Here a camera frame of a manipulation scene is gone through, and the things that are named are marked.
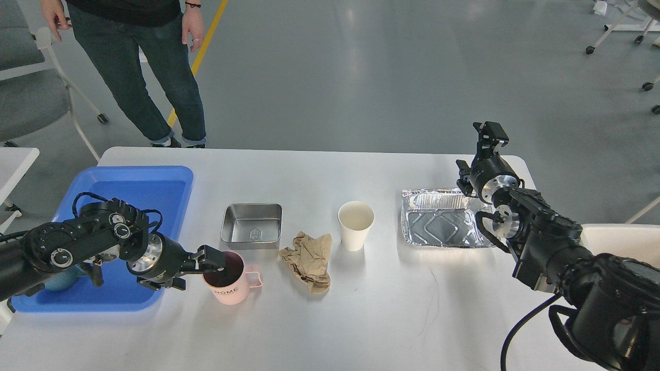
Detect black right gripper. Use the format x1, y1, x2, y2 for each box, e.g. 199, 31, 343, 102
456, 122, 525, 207

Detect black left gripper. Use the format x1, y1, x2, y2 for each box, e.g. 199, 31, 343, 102
126, 232, 226, 291

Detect pink mug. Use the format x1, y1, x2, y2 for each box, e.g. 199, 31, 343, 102
202, 251, 262, 305

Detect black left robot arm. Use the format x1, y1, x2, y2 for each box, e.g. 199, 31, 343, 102
1, 192, 227, 300

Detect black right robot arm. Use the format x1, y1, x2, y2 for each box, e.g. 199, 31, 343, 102
456, 121, 659, 370

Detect person's left hand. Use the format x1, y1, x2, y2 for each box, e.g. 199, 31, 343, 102
181, 2, 205, 53

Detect person's right hand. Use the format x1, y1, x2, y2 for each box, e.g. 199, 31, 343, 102
40, 1, 72, 42

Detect square steel tray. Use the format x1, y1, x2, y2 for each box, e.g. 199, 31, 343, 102
220, 204, 283, 250

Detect blue plastic tray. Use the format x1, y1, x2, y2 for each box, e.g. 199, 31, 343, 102
12, 166, 193, 313

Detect aluminium foil tray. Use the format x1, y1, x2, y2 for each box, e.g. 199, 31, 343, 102
400, 188, 494, 249

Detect crumpled brown paper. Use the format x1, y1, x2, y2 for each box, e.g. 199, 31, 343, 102
278, 231, 333, 294

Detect teal mug yellow inside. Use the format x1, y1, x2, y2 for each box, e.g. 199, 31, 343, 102
44, 265, 87, 293

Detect white paper cup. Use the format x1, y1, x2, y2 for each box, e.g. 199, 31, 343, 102
338, 200, 374, 251

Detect white bin right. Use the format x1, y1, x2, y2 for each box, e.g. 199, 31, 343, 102
580, 224, 659, 267

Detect white wheeled rack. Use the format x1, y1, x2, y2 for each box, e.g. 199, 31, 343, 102
586, 0, 660, 114

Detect white side table left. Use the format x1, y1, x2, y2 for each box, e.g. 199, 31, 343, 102
1, 147, 40, 204

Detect standing person dark clothes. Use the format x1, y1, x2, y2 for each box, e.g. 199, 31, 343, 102
62, 1, 207, 148

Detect grey office chair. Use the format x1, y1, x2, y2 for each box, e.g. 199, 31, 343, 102
1, 1, 109, 160

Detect black cable right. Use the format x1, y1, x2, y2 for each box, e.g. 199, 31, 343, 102
500, 294, 563, 371

